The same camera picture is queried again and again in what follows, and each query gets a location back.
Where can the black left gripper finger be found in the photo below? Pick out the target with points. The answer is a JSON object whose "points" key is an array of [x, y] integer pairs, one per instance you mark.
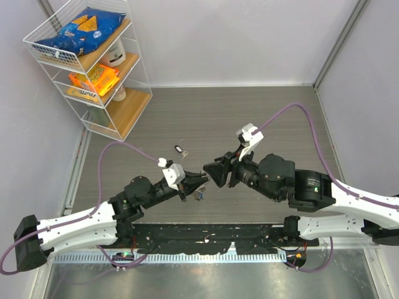
{"points": [[198, 182], [190, 174]]}

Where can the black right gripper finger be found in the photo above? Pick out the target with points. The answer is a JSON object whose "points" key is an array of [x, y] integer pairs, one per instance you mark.
{"points": [[220, 159], [218, 171]]}

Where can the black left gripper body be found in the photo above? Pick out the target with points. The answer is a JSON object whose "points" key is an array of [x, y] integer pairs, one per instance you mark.
{"points": [[181, 190]]}

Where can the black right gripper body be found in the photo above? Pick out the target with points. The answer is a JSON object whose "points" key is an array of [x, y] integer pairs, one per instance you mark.
{"points": [[234, 164]]}

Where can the bunch of silver keys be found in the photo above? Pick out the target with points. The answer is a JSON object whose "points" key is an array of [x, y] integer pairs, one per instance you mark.
{"points": [[199, 190]]}

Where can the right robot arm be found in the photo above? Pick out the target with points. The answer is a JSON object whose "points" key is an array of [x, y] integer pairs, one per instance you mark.
{"points": [[356, 212]]}

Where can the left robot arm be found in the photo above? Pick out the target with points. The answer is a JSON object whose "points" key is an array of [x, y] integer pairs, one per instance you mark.
{"points": [[37, 241]]}

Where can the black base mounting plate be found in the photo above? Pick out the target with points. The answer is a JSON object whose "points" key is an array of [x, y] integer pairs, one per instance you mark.
{"points": [[208, 239]]}

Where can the white paper cup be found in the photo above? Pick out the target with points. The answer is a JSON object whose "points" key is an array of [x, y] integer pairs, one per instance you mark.
{"points": [[120, 94]]}

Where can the orange snack box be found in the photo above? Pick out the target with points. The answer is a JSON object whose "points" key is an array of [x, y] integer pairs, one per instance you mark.
{"points": [[100, 79]]}

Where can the yellow blue snack box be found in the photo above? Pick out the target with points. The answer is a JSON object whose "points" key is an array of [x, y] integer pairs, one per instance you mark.
{"points": [[82, 94]]}

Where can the white jar with label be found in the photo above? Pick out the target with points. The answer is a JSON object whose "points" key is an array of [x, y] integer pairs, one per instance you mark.
{"points": [[115, 55]]}

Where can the blue chips bag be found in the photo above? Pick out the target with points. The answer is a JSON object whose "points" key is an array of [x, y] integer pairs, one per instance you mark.
{"points": [[84, 34]]}

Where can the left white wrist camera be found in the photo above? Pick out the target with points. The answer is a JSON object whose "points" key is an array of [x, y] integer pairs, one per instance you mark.
{"points": [[174, 175]]}

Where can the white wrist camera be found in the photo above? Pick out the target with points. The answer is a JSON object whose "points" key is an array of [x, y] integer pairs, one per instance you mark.
{"points": [[174, 175], [249, 137]]}

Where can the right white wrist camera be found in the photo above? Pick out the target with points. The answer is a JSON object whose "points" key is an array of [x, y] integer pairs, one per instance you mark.
{"points": [[249, 137]]}

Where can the white slotted cable duct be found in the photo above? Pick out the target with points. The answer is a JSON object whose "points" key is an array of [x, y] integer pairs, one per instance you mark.
{"points": [[229, 257]]}

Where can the white wire shelf rack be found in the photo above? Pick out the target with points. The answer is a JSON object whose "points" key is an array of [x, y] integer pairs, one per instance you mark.
{"points": [[112, 119]]}

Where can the aluminium corner frame post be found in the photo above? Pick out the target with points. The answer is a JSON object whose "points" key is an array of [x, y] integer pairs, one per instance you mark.
{"points": [[355, 15]]}

